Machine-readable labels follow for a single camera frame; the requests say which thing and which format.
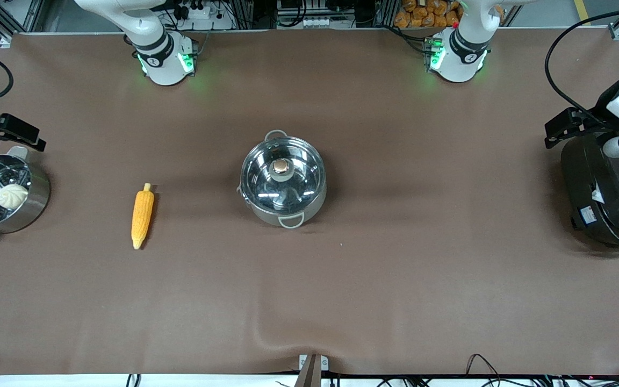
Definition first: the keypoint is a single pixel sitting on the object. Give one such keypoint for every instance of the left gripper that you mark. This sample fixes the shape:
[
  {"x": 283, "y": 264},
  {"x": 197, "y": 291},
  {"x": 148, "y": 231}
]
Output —
[{"x": 592, "y": 121}]

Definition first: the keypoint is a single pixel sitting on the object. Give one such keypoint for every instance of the yellow corn cob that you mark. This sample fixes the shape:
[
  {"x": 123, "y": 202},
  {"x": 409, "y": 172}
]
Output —
[{"x": 142, "y": 215}]

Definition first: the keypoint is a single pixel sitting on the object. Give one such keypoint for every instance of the glass pot lid with knob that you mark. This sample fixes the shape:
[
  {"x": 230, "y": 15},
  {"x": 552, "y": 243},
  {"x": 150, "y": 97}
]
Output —
[{"x": 264, "y": 188}]

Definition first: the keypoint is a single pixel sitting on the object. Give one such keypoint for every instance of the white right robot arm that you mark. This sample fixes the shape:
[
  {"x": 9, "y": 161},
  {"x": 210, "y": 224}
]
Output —
[{"x": 165, "y": 64}]

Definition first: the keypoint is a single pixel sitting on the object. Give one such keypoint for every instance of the steel steamer pot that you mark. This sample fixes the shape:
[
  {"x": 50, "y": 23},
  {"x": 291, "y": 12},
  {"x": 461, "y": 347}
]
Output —
[{"x": 33, "y": 207}]

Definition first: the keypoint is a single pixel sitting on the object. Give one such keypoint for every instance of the stainless steel cooking pot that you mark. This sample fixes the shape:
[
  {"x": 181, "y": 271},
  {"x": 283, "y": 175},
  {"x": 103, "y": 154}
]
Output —
[{"x": 316, "y": 207}]

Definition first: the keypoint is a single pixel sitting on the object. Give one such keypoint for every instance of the white steamed bun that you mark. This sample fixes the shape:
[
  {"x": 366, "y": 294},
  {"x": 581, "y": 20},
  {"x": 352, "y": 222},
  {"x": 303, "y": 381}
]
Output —
[{"x": 13, "y": 196}]

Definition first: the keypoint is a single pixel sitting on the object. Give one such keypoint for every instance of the black rice cooker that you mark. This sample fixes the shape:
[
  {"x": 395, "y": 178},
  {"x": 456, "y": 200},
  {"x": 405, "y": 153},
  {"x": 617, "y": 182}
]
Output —
[{"x": 605, "y": 199}]

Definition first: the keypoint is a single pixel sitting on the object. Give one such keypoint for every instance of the orange snack bags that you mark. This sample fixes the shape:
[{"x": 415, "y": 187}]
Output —
[{"x": 427, "y": 13}]

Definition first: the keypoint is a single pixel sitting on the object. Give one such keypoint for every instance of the white power strip with plugs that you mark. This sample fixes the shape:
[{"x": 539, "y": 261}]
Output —
[{"x": 196, "y": 11}]

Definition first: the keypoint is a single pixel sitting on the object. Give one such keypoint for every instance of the small white power strip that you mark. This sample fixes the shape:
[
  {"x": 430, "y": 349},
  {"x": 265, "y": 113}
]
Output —
[{"x": 317, "y": 22}]

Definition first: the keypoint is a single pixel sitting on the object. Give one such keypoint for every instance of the brown table cloth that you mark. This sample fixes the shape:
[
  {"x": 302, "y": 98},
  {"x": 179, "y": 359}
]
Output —
[{"x": 342, "y": 295}]

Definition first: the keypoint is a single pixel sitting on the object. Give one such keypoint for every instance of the metal table clamp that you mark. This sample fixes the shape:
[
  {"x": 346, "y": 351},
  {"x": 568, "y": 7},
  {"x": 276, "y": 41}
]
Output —
[{"x": 312, "y": 370}]

